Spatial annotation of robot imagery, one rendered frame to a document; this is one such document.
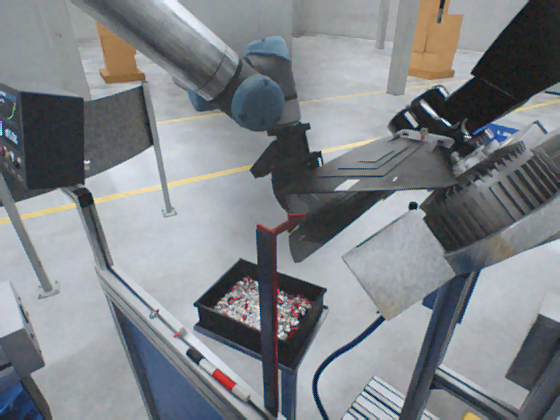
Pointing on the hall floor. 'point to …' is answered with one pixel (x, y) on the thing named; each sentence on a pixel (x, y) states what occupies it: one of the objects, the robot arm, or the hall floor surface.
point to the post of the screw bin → (288, 395)
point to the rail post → (131, 357)
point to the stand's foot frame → (379, 403)
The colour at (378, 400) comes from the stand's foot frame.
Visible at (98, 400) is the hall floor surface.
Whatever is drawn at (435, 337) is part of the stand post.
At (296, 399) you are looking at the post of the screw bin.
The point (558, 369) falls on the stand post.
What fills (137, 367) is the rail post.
